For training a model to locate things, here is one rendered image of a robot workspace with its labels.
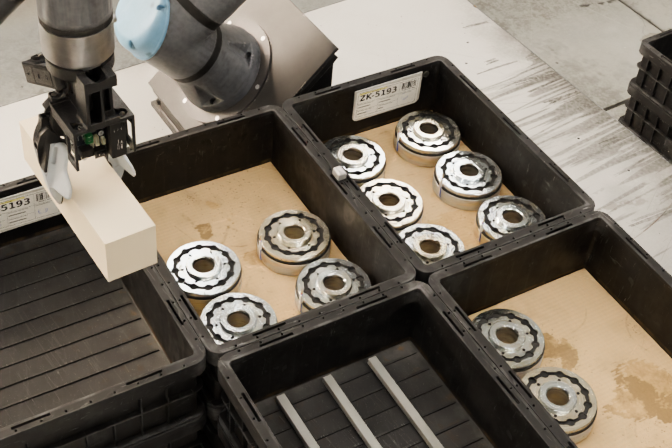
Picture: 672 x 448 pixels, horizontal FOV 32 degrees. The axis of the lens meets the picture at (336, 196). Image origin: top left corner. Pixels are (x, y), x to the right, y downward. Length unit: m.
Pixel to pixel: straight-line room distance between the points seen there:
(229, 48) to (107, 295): 0.49
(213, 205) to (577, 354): 0.57
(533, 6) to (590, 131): 1.65
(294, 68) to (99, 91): 0.71
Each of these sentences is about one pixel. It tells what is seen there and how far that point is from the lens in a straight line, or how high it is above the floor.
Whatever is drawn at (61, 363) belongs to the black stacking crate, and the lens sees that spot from 1.55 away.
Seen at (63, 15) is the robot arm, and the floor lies 1.36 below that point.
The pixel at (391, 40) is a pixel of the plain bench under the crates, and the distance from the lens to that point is 2.31.
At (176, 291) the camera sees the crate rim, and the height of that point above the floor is 0.93.
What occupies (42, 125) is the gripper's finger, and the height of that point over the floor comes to 1.19.
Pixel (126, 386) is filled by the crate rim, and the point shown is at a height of 0.93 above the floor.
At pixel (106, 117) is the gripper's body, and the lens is 1.26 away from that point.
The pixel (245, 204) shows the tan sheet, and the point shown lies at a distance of 1.74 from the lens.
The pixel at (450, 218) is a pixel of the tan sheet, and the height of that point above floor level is 0.83.
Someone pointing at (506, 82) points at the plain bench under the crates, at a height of 0.70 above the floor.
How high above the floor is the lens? 2.02
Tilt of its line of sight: 43 degrees down
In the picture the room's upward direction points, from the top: 5 degrees clockwise
